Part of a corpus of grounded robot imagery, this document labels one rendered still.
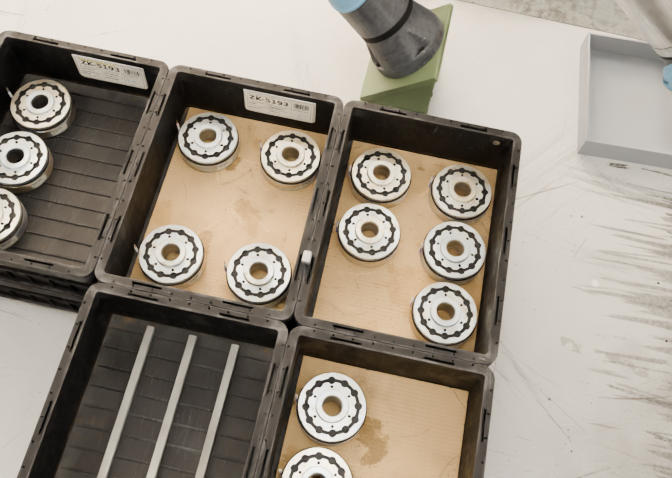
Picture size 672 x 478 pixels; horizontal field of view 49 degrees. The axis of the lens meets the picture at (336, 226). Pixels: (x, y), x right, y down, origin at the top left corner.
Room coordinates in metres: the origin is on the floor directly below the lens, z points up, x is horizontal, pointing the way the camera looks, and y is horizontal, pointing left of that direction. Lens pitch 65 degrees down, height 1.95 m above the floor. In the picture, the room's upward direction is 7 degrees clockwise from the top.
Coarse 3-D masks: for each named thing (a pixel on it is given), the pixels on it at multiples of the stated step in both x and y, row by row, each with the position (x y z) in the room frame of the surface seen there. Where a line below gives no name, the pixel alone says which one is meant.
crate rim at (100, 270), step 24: (168, 72) 0.72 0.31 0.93; (192, 72) 0.72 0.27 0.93; (216, 72) 0.73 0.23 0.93; (168, 96) 0.67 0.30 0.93; (312, 96) 0.71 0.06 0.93; (336, 96) 0.71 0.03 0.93; (336, 120) 0.66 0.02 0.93; (144, 144) 0.58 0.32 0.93; (120, 216) 0.45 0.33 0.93; (312, 216) 0.49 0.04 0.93; (96, 264) 0.37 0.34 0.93; (144, 288) 0.34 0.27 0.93; (168, 288) 0.34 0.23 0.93; (264, 312) 0.32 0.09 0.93; (288, 312) 0.33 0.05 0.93
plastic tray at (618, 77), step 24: (600, 48) 1.07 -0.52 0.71; (624, 48) 1.07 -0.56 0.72; (648, 48) 1.06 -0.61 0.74; (600, 72) 1.01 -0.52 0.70; (624, 72) 1.02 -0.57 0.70; (648, 72) 1.03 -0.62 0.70; (600, 96) 0.95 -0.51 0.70; (624, 96) 0.96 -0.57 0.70; (648, 96) 0.96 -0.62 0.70; (600, 120) 0.89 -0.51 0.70; (624, 120) 0.90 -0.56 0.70; (648, 120) 0.90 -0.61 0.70; (600, 144) 0.80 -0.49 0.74; (624, 144) 0.84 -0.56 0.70; (648, 144) 0.85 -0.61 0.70
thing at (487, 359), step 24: (432, 120) 0.69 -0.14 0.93; (456, 120) 0.69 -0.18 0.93; (336, 144) 0.62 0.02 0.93; (336, 168) 0.57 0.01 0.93; (504, 216) 0.53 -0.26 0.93; (312, 240) 0.45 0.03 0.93; (504, 240) 0.49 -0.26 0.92; (312, 264) 0.41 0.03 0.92; (504, 264) 0.44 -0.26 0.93; (504, 288) 0.41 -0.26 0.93; (360, 336) 0.31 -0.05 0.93; (384, 336) 0.31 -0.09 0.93; (480, 360) 0.29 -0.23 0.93
